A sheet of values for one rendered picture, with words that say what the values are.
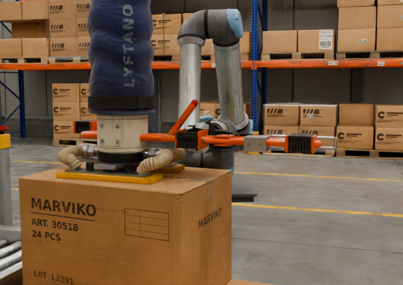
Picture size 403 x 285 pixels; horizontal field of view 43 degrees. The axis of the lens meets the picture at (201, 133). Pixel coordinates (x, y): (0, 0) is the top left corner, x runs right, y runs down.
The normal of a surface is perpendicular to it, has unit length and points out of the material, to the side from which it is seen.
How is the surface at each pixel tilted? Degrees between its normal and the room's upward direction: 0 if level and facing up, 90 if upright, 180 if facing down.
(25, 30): 89
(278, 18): 90
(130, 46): 70
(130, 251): 90
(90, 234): 90
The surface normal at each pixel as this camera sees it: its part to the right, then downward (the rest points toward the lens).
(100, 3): -0.49, -0.16
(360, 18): -0.28, 0.10
